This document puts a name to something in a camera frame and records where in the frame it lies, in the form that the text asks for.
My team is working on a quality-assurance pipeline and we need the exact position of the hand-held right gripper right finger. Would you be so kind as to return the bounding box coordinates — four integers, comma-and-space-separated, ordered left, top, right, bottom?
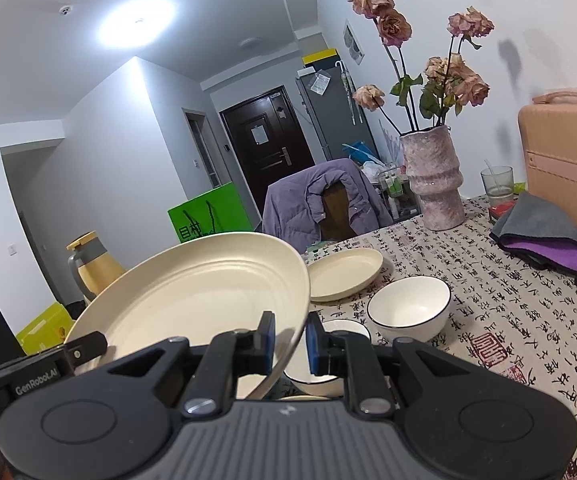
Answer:
307, 311, 494, 418

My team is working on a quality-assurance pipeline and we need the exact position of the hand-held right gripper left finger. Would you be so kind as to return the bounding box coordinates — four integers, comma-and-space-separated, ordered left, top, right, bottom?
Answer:
88, 311, 275, 417

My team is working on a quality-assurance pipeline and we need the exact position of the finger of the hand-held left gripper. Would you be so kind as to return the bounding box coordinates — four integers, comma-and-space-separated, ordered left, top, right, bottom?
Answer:
62, 331, 108, 368

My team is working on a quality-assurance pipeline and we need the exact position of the cream plate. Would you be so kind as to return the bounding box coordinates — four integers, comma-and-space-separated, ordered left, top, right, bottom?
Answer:
63, 231, 311, 401
307, 247, 385, 304

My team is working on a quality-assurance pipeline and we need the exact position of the large white black-rimmed bowl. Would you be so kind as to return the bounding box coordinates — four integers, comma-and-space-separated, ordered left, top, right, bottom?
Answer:
367, 276, 452, 345

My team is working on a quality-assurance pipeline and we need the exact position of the small white black-rimmed bowl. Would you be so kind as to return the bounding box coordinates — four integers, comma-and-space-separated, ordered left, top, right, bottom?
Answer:
282, 318, 372, 397

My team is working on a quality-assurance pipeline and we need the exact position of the green snack box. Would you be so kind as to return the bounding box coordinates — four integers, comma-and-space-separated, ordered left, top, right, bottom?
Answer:
16, 301, 78, 357

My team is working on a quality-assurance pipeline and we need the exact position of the yellow thermos jug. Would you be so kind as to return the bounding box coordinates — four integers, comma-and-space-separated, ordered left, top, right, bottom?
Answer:
66, 231, 128, 306

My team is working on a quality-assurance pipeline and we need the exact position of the wooden chair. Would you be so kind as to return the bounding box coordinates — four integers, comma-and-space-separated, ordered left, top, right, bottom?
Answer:
318, 180, 361, 241

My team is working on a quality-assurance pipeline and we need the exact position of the green paper bag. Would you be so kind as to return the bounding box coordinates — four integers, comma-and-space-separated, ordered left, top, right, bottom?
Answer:
167, 181, 254, 247

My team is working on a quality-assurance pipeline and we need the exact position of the purple jacket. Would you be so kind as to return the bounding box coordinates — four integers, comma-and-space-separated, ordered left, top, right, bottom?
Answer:
262, 157, 394, 253

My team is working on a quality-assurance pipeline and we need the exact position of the cluttered storage cart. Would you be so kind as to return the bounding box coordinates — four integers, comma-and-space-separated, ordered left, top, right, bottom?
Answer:
343, 141, 421, 222

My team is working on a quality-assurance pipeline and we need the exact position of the dark entrance door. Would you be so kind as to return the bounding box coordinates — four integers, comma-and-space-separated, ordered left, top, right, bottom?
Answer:
219, 85, 315, 217

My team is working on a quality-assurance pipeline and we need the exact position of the pink ceramic vase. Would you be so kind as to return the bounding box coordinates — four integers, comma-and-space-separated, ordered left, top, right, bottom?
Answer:
399, 125, 466, 232

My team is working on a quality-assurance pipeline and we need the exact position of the grey interior door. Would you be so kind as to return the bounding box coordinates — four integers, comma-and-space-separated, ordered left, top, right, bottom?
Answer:
182, 107, 220, 190

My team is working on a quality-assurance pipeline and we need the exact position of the red black box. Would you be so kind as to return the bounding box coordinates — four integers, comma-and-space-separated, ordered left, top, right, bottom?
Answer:
487, 199, 521, 225

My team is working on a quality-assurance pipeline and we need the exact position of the grey refrigerator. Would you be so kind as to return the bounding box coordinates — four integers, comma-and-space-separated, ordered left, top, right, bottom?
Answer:
295, 62, 380, 166

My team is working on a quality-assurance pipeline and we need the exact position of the glass cup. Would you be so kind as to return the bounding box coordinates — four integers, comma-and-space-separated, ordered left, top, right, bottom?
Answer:
479, 165, 514, 208

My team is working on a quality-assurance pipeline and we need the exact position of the grey purple cloth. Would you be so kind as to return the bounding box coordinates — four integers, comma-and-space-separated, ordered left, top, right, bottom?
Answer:
491, 191, 577, 288

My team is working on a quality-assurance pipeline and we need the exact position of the white umbrella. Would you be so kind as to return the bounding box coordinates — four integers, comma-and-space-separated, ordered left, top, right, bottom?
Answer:
335, 59, 361, 126

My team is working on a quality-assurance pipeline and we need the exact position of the yellow box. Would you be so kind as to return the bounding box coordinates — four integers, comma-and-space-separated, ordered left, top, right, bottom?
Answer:
302, 49, 341, 67

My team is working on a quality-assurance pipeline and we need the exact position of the ceiling lamp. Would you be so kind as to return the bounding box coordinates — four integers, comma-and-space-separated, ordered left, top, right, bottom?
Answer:
97, 0, 176, 52

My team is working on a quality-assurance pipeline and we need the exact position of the bunch of dried roses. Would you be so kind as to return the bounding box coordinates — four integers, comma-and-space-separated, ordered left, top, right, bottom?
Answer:
345, 0, 496, 133

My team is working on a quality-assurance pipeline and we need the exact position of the wall picture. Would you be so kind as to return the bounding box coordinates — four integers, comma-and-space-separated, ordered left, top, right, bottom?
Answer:
342, 19, 365, 65

